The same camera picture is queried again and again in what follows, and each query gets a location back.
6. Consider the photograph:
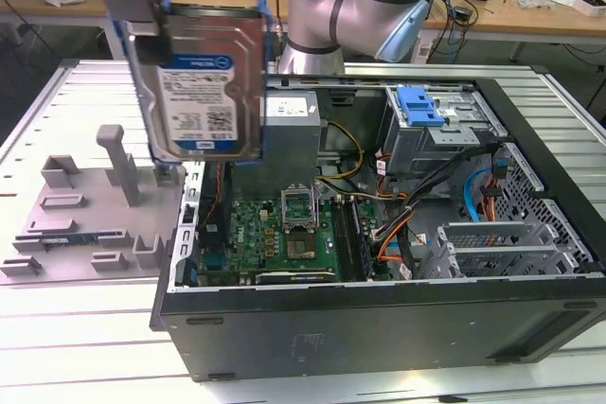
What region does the CPU socket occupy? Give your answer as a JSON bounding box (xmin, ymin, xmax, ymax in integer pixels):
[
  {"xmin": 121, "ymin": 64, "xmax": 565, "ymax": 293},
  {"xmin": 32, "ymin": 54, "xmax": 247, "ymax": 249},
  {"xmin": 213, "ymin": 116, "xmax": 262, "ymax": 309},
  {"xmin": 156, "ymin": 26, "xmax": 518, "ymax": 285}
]
[{"xmin": 286, "ymin": 232, "xmax": 319, "ymax": 261}]

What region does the metal disk bay cage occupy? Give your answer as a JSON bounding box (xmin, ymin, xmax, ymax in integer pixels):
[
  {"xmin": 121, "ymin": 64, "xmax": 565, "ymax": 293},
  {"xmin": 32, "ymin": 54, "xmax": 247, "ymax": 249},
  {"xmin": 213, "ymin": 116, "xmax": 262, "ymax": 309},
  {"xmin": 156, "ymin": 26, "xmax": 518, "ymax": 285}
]
[{"xmin": 422, "ymin": 220, "xmax": 596, "ymax": 280}]

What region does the black graphics card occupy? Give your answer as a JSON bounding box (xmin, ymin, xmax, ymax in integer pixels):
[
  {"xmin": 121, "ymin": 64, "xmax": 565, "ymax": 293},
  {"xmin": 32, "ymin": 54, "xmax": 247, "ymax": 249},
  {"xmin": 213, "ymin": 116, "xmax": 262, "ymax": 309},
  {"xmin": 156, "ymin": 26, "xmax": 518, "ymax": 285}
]
[{"xmin": 254, "ymin": 270, "xmax": 338, "ymax": 286}]

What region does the black open PC case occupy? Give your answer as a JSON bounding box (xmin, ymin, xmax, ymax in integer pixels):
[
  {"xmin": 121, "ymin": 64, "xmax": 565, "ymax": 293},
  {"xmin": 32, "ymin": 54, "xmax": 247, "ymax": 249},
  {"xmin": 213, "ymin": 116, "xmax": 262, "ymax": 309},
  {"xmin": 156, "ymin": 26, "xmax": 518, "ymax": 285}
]
[{"xmin": 149, "ymin": 62, "xmax": 606, "ymax": 384}]

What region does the orange red yellow power wire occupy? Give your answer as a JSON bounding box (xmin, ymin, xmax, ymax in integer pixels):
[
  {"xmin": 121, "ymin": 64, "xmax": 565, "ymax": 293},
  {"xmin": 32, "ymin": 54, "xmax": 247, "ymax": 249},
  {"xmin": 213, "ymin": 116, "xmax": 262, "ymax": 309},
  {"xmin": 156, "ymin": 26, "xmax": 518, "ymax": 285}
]
[{"xmin": 479, "ymin": 157, "xmax": 512, "ymax": 224}]

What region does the grey parts rack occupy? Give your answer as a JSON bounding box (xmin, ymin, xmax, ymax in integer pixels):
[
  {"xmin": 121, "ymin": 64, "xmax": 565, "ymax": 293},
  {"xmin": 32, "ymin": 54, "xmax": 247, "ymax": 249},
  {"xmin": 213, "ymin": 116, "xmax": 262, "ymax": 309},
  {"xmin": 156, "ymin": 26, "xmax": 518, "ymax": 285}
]
[{"xmin": 0, "ymin": 124, "xmax": 188, "ymax": 285}]

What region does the orange board wire bundle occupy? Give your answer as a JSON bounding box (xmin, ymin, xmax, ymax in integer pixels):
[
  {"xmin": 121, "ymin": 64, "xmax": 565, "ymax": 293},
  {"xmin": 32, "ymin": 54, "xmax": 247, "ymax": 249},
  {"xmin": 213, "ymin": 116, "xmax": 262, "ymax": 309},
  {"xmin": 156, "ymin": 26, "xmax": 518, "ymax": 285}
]
[{"xmin": 371, "ymin": 207, "xmax": 413, "ymax": 266}]

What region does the hard disk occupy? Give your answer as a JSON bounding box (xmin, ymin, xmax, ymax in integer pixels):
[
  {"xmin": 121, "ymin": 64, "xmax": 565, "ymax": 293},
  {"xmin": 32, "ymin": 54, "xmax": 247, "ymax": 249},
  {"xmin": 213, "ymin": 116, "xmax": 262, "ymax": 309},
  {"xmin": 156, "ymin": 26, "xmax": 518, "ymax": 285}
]
[{"xmin": 106, "ymin": 0, "xmax": 276, "ymax": 169}]

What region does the blue plastic latch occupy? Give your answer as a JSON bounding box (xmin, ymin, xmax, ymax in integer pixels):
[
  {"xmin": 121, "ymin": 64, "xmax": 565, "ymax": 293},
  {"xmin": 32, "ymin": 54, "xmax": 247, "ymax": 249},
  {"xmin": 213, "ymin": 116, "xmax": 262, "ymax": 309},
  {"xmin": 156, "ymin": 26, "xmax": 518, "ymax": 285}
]
[{"xmin": 396, "ymin": 85, "xmax": 446, "ymax": 128}]

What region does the black cable bundle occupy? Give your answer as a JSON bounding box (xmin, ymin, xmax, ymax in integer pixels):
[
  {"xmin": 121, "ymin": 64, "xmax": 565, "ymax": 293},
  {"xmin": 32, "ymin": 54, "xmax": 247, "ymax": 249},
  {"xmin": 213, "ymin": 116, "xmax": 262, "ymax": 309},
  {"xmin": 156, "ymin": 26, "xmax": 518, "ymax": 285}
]
[{"xmin": 400, "ymin": 143, "xmax": 506, "ymax": 280}]

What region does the metal optical drive cage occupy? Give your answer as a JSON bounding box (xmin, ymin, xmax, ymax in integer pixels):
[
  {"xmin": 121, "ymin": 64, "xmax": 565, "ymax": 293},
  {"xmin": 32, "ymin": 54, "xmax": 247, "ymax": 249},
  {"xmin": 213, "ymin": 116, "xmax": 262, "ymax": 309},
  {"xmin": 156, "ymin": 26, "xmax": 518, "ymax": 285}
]
[{"xmin": 381, "ymin": 83, "xmax": 507, "ymax": 179}]

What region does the blue data wire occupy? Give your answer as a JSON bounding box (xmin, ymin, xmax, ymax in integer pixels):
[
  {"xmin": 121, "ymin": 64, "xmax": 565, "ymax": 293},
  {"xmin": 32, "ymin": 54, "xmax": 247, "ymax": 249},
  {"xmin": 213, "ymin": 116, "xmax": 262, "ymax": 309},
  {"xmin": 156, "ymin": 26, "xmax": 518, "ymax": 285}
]
[{"xmin": 462, "ymin": 161, "xmax": 490, "ymax": 224}]

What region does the multicolour thin wire bundle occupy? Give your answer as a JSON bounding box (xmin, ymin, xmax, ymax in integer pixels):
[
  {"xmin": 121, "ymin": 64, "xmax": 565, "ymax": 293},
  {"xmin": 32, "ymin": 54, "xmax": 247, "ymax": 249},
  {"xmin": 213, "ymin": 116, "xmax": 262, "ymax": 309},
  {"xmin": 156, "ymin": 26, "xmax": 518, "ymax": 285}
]
[{"xmin": 375, "ymin": 150, "xmax": 408, "ymax": 201}]

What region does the small white open box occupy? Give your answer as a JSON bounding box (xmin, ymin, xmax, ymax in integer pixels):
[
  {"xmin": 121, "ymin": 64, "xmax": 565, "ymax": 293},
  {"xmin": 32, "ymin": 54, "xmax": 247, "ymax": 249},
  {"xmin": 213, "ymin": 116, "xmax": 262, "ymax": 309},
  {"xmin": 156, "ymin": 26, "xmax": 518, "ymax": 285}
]
[{"xmin": 571, "ymin": 0, "xmax": 606, "ymax": 18}]

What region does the yellow black wire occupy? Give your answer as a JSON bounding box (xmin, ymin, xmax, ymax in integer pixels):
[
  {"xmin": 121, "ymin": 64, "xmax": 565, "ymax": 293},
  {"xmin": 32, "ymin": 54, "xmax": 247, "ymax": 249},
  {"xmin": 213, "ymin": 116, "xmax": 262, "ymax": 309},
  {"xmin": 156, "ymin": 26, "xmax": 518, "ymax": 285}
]
[{"xmin": 320, "ymin": 120, "xmax": 366, "ymax": 184}]

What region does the RAM slot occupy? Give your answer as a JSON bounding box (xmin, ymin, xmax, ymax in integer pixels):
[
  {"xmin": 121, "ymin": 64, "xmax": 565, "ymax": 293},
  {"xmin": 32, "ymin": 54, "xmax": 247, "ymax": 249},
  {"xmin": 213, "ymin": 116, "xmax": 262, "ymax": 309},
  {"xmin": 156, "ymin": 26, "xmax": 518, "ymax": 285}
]
[
  {"xmin": 354, "ymin": 198, "xmax": 373, "ymax": 279},
  {"xmin": 348, "ymin": 198, "xmax": 367, "ymax": 281},
  {"xmin": 330, "ymin": 199, "xmax": 350, "ymax": 281},
  {"xmin": 337, "ymin": 199, "xmax": 358, "ymax": 281}
]

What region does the grey power supply unit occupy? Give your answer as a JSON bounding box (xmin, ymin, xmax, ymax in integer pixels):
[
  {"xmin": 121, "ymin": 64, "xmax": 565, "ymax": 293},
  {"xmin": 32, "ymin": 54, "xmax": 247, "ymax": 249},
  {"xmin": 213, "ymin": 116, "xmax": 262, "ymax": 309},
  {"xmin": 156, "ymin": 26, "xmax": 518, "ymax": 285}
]
[{"xmin": 231, "ymin": 89, "xmax": 324, "ymax": 192}]

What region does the green motherboard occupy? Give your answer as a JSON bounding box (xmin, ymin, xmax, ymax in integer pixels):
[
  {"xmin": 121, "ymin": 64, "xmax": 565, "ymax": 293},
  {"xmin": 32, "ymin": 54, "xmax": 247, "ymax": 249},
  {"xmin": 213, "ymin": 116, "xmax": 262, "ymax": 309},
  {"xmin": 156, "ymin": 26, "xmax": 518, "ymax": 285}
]
[{"xmin": 196, "ymin": 195, "xmax": 380, "ymax": 287}]

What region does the metal socket cover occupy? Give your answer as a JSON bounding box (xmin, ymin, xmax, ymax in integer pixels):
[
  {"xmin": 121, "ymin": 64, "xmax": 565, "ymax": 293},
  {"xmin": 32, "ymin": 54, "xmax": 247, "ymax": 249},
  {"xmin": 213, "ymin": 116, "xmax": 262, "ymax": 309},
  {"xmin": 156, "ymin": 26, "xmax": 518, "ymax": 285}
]
[{"xmin": 280, "ymin": 184, "xmax": 317, "ymax": 235}]

